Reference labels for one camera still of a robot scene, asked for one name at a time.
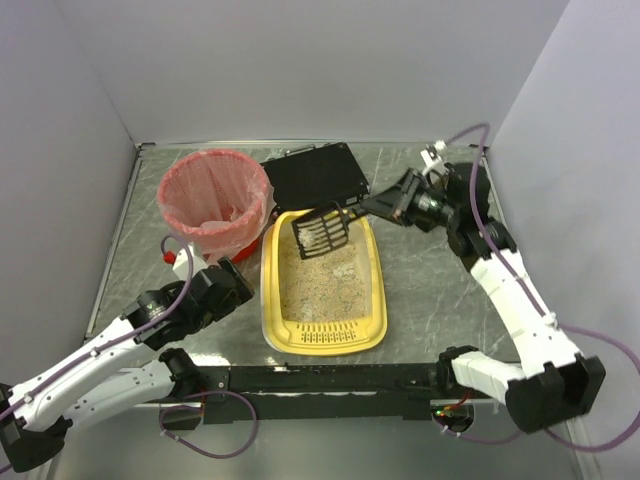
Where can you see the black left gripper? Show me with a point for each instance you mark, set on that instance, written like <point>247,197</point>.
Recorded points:
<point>232,279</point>

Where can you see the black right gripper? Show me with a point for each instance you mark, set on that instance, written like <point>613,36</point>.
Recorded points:
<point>404,197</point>

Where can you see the black litter scoop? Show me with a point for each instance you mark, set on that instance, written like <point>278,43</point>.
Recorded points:
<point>324,229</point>

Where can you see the yellow litter box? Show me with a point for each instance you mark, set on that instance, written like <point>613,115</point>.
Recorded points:
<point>331,306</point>

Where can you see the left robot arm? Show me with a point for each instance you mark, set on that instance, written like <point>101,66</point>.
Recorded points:
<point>132,361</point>

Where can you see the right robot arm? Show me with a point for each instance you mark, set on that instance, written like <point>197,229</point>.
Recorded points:
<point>553,381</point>

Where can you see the black carrying case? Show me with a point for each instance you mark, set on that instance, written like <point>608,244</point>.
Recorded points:
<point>309,176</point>

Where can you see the red waste basket with liner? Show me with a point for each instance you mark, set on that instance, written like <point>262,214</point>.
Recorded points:
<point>220,200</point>

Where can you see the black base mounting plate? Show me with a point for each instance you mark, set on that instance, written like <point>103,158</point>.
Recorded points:
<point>288,391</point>

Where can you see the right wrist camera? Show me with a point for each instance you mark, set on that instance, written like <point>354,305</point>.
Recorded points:
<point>431,156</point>

